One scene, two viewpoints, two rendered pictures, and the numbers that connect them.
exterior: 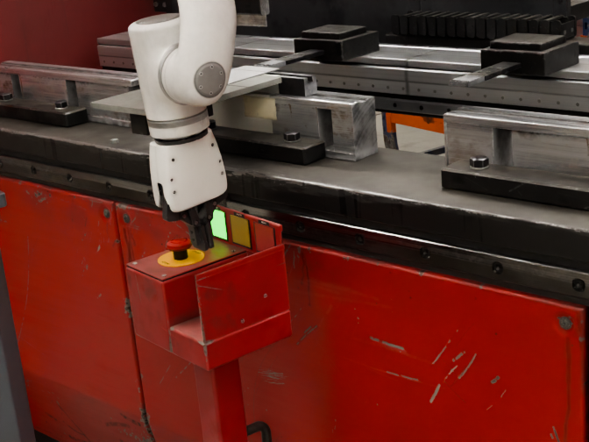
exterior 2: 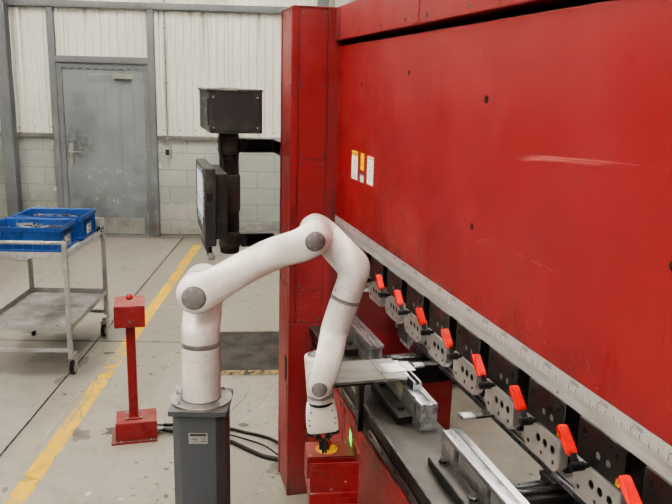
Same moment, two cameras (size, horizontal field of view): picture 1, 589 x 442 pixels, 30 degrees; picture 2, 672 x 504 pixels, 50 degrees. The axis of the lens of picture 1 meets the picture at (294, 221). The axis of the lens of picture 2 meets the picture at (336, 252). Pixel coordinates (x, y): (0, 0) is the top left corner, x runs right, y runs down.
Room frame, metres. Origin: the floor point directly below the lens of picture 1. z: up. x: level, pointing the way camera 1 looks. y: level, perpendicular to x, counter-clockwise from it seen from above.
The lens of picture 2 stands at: (-0.31, -0.96, 1.98)
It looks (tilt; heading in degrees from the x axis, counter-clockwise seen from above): 13 degrees down; 31
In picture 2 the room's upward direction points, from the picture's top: 2 degrees clockwise
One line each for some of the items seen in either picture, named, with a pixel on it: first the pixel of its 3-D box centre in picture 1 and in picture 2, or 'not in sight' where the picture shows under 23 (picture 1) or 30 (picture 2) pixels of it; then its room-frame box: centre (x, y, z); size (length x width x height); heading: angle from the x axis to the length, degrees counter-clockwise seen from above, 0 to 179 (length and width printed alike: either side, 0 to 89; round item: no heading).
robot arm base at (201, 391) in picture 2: not in sight; (201, 372); (1.29, 0.46, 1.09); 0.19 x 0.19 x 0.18
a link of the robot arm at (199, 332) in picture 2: not in sight; (201, 303); (1.32, 0.48, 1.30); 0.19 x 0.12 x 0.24; 32
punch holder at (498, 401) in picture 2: not in sight; (515, 386); (1.36, -0.50, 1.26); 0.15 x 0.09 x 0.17; 46
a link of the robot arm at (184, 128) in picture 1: (180, 122); (321, 396); (1.49, 0.14, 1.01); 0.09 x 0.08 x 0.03; 128
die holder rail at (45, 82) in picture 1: (68, 91); (358, 335); (2.28, 0.45, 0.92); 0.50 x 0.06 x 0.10; 46
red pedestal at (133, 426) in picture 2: not in sight; (131, 367); (2.35, 1.91, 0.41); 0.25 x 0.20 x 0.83; 136
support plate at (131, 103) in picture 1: (188, 92); (363, 371); (1.79, 0.16, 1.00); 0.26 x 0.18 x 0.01; 136
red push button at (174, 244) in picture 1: (180, 251); not in sight; (1.59, 0.18, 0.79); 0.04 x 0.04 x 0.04
